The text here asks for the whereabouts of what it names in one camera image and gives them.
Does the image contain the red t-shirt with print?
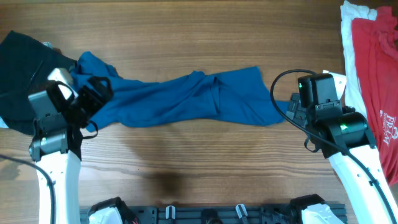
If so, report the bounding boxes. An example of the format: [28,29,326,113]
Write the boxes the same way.
[351,6,397,185]

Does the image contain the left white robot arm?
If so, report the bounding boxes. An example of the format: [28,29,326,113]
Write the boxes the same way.
[28,68,113,223]

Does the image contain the blue t-shirt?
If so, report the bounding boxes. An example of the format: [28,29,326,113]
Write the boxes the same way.
[70,52,288,129]

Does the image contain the right black cable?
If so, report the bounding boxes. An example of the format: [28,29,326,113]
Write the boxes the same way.
[269,68,398,224]

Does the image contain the black folded garment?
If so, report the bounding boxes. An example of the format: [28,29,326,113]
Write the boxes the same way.
[1,30,75,135]

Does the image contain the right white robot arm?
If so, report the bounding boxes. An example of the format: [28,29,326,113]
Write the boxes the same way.
[283,93,397,223]

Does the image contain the white garment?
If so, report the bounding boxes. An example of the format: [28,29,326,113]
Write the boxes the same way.
[330,1,377,118]

